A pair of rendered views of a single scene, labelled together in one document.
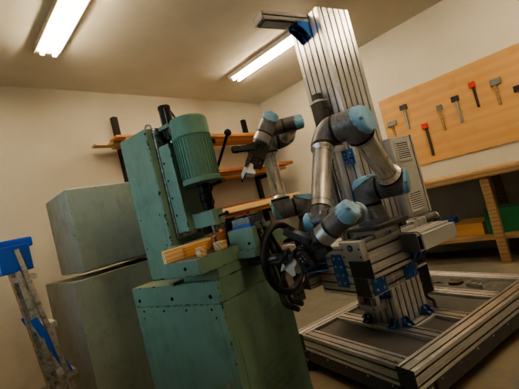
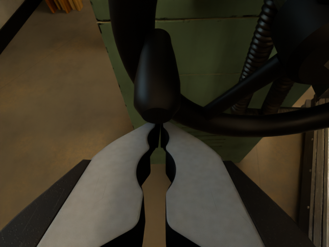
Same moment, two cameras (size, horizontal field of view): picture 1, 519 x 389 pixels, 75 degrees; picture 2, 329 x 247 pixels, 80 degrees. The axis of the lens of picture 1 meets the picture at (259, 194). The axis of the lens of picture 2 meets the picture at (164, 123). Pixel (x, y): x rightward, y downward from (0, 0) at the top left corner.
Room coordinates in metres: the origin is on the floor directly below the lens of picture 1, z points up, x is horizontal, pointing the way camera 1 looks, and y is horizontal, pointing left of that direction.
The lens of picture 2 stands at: (1.20, -0.07, 0.90)
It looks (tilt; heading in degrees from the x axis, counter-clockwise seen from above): 60 degrees down; 56
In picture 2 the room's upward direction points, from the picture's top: 3 degrees counter-clockwise
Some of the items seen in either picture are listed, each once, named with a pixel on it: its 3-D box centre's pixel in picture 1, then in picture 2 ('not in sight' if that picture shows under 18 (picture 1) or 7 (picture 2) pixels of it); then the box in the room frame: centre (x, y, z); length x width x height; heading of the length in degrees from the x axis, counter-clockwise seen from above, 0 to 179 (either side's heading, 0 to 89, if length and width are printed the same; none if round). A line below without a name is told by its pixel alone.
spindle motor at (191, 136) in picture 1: (195, 151); not in sight; (1.56, 0.24, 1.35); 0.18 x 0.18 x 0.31
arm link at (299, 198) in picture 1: (303, 203); not in sight; (2.08, -0.25, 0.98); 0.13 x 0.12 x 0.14; 90
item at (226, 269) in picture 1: (232, 262); not in sight; (1.52, 0.19, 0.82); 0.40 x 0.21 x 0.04; 144
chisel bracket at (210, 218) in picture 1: (208, 220); not in sight; (1.57, 0.26, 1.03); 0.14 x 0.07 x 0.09; 54
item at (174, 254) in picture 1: (215, 241); not in sight; (1.58, 0.25, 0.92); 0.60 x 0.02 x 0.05; 144
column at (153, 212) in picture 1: (165, 204); not in sight; (1.73, 0.48, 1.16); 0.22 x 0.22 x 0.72; 54
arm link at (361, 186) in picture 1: (367, 189); not in sight; (1.65, -0.51, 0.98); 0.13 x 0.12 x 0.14; 53
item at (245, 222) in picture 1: (248, 219); not in sight; (1.46, 0.07, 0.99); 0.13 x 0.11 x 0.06; 144
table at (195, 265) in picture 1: (239, 248); not in sight; (1.51, 0.15, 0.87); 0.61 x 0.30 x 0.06; 144
